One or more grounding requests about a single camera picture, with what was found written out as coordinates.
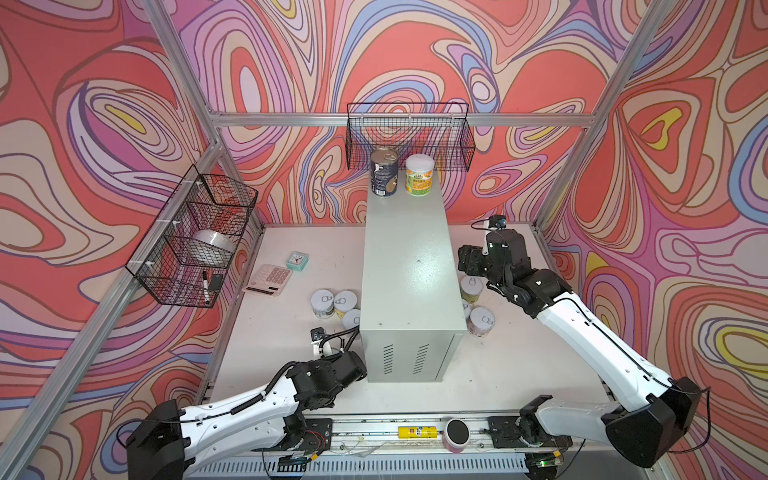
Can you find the aluminium frame post right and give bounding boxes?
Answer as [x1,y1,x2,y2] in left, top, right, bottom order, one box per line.
[532,1,676,234]

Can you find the black wire basket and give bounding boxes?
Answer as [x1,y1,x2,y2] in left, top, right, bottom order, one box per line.
[345,100,476,172]
[125,166,258,308]

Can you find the mint green alarm clock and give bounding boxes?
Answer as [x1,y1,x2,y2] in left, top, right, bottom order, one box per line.
[285,251,309,271]

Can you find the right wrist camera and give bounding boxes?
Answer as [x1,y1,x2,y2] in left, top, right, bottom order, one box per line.
[487,214,507,231]

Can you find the pink labelled tin can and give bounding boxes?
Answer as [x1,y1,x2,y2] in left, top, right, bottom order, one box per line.
[467,306,495,337]

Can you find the pink desk calculator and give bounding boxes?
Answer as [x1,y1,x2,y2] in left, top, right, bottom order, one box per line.
[243,264,292,297]

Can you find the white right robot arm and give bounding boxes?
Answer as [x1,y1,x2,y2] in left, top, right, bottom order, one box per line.
[458,229,706,468]

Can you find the black wire basket left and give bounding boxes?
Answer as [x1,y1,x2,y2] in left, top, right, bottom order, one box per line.
[125,166,258,308]

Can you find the grey metal cabinet box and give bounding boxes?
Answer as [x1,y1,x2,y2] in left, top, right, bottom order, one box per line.
[360,177,466,383]

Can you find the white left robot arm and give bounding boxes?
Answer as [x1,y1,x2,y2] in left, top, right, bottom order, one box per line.
[125,352,367,479]

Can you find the blue labelled tin can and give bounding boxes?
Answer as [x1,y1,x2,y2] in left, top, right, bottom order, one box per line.
[369,148,399,197]

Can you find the green orange labelled can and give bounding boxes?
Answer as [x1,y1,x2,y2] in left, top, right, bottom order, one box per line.
[405,154,435,197]

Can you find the yellow label sticker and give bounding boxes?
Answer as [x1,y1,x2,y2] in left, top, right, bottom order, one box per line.
[398,426,438,440]

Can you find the aluminium frame back bar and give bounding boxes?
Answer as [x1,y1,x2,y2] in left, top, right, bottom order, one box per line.
[209,112,597,128]

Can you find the pale tin can by cabinet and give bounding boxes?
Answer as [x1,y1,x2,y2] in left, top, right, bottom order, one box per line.
[341,308,361,329]

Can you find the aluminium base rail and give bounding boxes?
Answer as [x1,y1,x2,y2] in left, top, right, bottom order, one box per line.
[209,410,607,479]

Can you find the yellow labelled tin can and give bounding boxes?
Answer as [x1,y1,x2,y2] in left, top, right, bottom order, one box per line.
[310,289,335,319]

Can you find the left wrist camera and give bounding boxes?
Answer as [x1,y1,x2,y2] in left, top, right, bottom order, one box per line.
[310,327,326,358]

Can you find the aluminium frame post left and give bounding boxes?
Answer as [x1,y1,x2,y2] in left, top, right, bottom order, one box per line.
[140,0,265,235]

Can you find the white labelled tin can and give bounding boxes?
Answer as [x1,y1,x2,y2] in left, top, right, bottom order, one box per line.
[334,290,358,319]

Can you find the yellow green tin can right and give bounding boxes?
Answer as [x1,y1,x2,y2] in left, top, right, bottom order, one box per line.
[460,275,485,304]

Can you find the black wire basket back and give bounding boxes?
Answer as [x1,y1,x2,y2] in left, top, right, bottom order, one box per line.
[345,100,476,172]

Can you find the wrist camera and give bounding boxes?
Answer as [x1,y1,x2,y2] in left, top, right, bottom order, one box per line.
[487,214,507,231]
[310,327,326,358]

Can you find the small hidden tin can right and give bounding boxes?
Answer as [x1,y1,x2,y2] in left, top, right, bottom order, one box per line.
[461,300,472,320]

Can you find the aluminium frame post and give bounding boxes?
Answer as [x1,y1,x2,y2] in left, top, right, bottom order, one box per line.
[140,0,265,235]
[532,1,676,234]

